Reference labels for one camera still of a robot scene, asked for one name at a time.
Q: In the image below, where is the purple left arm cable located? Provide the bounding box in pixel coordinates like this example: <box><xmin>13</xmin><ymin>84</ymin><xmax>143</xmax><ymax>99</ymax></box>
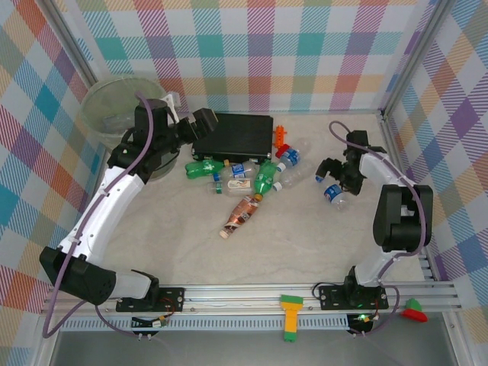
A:
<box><xmin>40</xmin><ymin>91</ymin><xmax>156</xmax><ymax>339</ymax></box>

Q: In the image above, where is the white slotted cable duct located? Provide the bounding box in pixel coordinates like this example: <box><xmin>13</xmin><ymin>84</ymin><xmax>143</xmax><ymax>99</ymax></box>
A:
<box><xmin>59</xmin><ymin>315</ymin><xmax>350</xmax><ymax>332</ymax></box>

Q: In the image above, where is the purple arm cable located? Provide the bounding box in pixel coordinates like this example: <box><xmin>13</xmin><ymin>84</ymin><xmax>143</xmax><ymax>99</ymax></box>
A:
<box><xmin>329</xmin><ymin>120</ymin><xmax>427</xmax><ymax>339</ymax></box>
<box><xmin>40</xmin><ymin>91</ymin><xmax>156</xmax><ymax>339</ymax></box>

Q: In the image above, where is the aluminium mounting rail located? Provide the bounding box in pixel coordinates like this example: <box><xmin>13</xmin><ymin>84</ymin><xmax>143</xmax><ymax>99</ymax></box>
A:
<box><xmin>40</xmin><ymin>281</ymin><xmax>461</xmax><ymax>316</ymax></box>

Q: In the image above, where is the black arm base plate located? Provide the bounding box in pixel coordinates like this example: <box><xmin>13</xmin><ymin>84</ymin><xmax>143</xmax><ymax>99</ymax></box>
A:
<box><xmin>115</xmin><ymin>286</ymin><xmax>187</xmax><ymax>314</ymax></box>
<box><xmin>317</xmin><ymin>284</ymin><xmax>390</xmax><ymax>310</ymax></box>

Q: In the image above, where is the green plastic soda bottle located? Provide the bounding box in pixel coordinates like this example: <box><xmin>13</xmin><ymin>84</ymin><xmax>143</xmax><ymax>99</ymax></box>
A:
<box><xmin>252</xmin><ymin>160</ymin><xmax>280</xmax><ymax>202</ymax></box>
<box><xmin>185</xmin><ymin>159</ymin><xmax>230</xmax><ymax>180</ymax></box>

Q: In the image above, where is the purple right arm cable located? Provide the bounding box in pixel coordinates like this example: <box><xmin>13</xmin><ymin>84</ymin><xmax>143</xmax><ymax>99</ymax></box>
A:
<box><xmin>329</xmin><ymin>120</ymin><xmax>427</xmax><ymax>339</ymax></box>

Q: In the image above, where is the orange plastic toy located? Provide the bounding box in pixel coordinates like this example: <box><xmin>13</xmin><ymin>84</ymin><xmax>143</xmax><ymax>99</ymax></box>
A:
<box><xmin>272</xmin><ymin>125</ymin><xmax>289</xmax><ymax>148</ymax></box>

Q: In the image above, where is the yellow green toy block stack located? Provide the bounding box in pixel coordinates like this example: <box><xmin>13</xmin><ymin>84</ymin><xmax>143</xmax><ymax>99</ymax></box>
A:
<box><xmin>280</xmin><ymin>294</ymin><xmax>304</xmax><ymax>344</ymax></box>

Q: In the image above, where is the black hard case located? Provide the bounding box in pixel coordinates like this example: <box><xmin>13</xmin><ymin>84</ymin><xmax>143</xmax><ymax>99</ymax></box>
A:
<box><xmin>191</xmin><ymin>112</ymin><xmax>275</xmax><ymax>164</ymax></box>

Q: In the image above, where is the clear plastic bin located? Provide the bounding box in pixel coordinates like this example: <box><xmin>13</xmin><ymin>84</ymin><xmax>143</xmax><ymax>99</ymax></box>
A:
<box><xmin>79</xmin><ymin>75</ymin><xmax>178</xmax><ymax>182</ymax></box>

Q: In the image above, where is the small black electronics connector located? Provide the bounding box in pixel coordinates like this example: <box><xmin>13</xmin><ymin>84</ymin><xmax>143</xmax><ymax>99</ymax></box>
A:
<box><xmin>347</xmin><ymin>312</ymin><xmax>377</xmax><ymax>333</ymax></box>
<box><xmin>130</xmin><ymin>315</ymin><xmax>169</xmax><ymax>332</ymax></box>

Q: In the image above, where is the red green toy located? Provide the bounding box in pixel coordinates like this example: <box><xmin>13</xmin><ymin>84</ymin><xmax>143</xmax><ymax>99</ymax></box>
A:
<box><xmin>400</xmin><ymin>297</ymin><xmax>429</xmax><ymax>323</ymax></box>

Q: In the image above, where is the aluminium frame post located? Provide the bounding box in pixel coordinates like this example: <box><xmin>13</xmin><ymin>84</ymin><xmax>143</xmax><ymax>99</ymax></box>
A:
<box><xmin>379</xmin><ymin>0</ymin><xmax>458</xmax><ymax>119</ymax></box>
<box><xmin>44</xmin><ymin>0</ymin><xmax>101</xmax><ymax>87</ymax></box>

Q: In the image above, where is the copper brown plastic bottle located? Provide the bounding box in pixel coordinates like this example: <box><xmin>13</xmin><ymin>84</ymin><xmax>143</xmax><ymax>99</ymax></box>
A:
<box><xmin>219</xmin><ymin>194</ymin><xmax>262</xmax><ymax>240</ymax></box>

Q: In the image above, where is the clear plastic water bottle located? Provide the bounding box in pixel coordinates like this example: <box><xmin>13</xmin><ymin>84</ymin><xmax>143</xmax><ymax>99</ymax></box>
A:
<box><xmin>316</xmin><ymin>175</ymin><xmax>350</xmax><ymax>213</ymax></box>

